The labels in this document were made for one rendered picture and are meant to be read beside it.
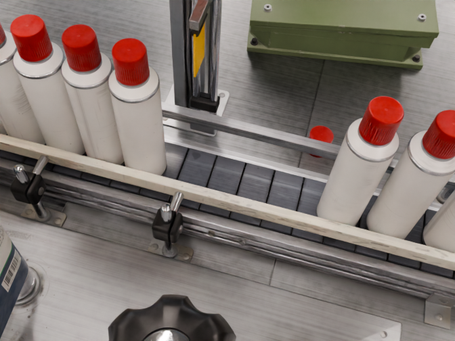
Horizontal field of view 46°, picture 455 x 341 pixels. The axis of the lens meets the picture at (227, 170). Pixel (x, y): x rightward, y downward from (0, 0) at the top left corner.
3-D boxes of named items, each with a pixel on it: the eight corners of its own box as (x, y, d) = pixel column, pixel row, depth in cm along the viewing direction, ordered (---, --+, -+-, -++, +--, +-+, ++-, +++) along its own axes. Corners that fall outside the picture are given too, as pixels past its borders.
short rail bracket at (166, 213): (155, 260, 67) (147, 214, 57) (162, 239, 68) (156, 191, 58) (179, 266, 67) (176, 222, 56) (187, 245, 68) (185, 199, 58)
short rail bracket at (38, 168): (28, 224, 69) (-2, 174, 59) (49, 183, 72) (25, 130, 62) (51, 231, 68) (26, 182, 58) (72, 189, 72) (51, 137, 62)
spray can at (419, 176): (361, 239, 64) (422, 138, 47) (367, 202, 67) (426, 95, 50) (405, 250, 64) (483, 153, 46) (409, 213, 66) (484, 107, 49)
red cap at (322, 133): (303, 139, 78) (307, 124, 75) (326, 137, 78) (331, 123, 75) (307, 158, 76) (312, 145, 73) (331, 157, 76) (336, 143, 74)
